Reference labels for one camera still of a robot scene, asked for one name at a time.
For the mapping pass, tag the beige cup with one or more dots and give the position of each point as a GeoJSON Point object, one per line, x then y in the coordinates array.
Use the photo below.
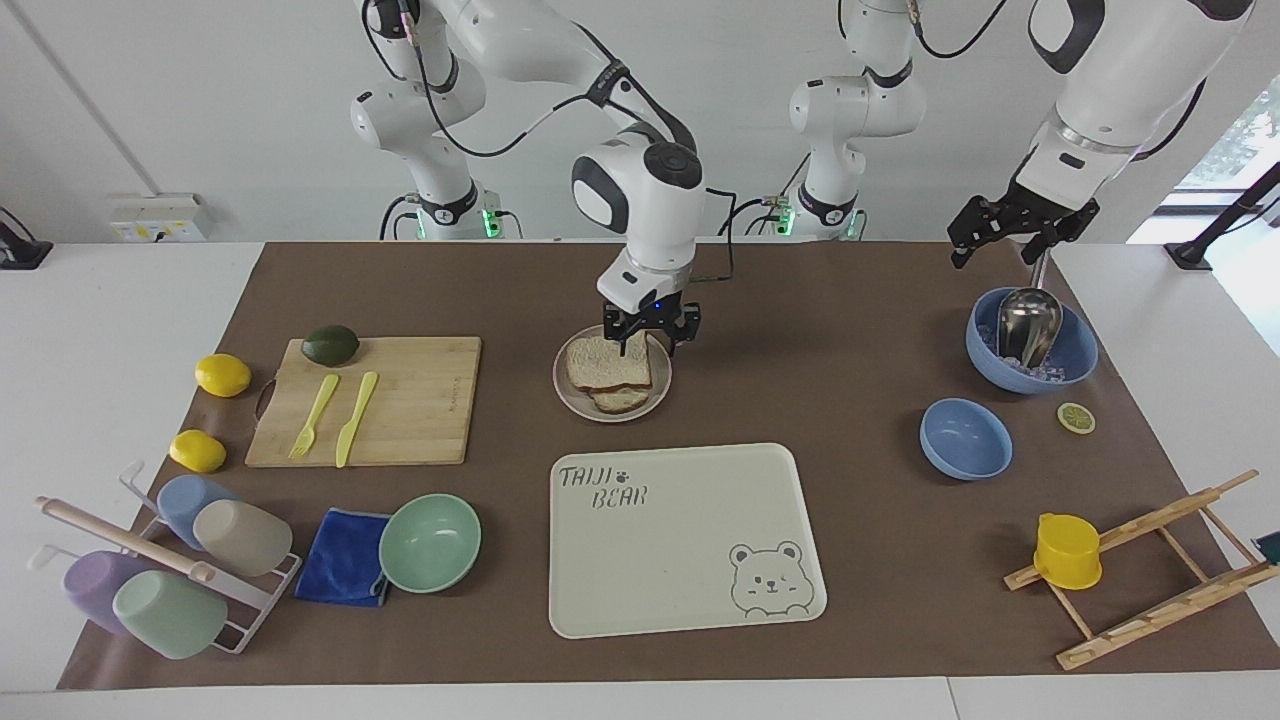
{"type": "Point", "coordinates": [245, 538]}

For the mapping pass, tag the yellow cup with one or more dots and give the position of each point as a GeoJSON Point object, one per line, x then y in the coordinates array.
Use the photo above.
{"type": "Point", "coordinates": [1067, 552]}

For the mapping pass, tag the lemon slice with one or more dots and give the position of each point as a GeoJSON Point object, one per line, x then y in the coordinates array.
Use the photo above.
{"type": "Point", "coordinates": [1077, 418]}

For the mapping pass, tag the window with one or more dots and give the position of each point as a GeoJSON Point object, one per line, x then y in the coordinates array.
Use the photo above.
{"type": "Point", "coordinates": [1240, 140]}

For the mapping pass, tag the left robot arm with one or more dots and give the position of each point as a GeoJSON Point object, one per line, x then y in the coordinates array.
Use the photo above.
{"type": "Point", "coordinates": [1120, 90]}

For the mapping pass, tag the beige round plate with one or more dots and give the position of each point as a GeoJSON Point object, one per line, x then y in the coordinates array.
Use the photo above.
{"type": "Point", "coordinates": [572, 395]}

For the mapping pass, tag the toasted bread slice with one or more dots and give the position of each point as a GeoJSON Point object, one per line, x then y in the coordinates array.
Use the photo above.
{"type": "Point", "coordinates": [620, 400]}
{"type": "Point", "coordinates": [600, 365]}

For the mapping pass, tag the blue cloth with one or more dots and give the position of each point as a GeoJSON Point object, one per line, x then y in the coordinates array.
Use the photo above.
{"type": "Point", "coordinates": [335, 560]}

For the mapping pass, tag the light blue cup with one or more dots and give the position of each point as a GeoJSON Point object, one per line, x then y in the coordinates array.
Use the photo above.
{"type": "Point", "coordinates": [180, 505]}

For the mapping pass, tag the clear ice cube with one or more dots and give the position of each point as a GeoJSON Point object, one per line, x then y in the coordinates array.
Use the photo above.
{"type": "Point", "coordinates": [1045, 373]}

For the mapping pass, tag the large blue bowl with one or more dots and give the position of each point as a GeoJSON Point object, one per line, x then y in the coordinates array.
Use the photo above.
{"type": "Point", "coordinates": [1080, 360]}

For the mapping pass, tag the yellow-green plastic fork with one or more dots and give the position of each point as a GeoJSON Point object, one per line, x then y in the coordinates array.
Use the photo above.
{"type": "Point", "coordinates": [315, 415]}

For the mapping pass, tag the black stand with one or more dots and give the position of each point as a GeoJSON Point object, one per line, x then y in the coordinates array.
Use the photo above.
{"type": "Point", "coordinates": [20, 250]}
{"type": "Point", "coordinates": [1225, 220]}

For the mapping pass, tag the wooden cutting board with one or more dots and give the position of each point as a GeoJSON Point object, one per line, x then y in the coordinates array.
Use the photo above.
{"type": "Point", "coordinates": [420, 410]}

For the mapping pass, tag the dark green avocado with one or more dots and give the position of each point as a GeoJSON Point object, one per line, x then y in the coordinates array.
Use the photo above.
{"type": "Point", "coordinates": [331, 345]}

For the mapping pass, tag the yellow-green plastic knife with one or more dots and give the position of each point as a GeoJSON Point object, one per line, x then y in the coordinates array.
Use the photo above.
{"type": "Point", "coordinates": [355, 420]}

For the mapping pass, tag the white wall socket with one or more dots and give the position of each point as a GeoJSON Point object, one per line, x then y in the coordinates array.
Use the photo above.
{"type": "Point", "coordinates": [160, 218]}

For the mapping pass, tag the cream tray with bear print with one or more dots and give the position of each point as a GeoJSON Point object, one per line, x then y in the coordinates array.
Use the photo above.
{"type": "Point", "coordinates": [680, 540]}

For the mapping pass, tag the metal scoop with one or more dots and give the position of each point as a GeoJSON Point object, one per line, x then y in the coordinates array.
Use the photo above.
{"type": "Point", "coordinates": [1028, 325]}

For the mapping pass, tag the yellow lemon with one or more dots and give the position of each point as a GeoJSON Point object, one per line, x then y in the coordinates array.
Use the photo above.
{"type": "Point", "coordinates": [223, 375]}
{"type": "Point", "coordinates": [198, 451]}

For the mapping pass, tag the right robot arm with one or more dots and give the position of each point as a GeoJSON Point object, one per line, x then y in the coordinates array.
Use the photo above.
{"type": "Point", "coordinates": [640, 190]}

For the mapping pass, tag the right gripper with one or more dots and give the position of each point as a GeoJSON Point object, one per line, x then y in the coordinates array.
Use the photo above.
{"type": "Point", "coordinates": [640, 305]}

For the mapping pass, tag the mint green cup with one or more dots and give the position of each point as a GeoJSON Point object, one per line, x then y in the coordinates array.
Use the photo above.
{"type": "Point", "coordinates": [170, 615]}

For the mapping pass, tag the dark green object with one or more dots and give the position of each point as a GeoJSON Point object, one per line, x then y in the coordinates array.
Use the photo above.
{"type": "Point", "coordinates": [1270, 548]}

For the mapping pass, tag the mint green bowl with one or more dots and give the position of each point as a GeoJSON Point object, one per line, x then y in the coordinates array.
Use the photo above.
{"type": "Point", "coordinates": [430, 545]}

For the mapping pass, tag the small blue bowl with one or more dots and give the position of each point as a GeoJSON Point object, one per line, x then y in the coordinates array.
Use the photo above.
{"type": "Point", "coordinates": [965, 440]}

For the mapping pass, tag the wooden dish rack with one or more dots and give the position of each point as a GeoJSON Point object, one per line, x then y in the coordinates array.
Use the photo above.
{"type": "Point", "coordinates": [1150, 610]}

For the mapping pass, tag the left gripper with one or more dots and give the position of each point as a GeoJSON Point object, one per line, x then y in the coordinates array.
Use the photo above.
{"type": "Point", "coordinates": [1058, 218]}

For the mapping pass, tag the purple cup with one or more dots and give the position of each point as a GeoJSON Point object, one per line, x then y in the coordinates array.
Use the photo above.
{"type": "Point", "coordinates": [95, 590]}

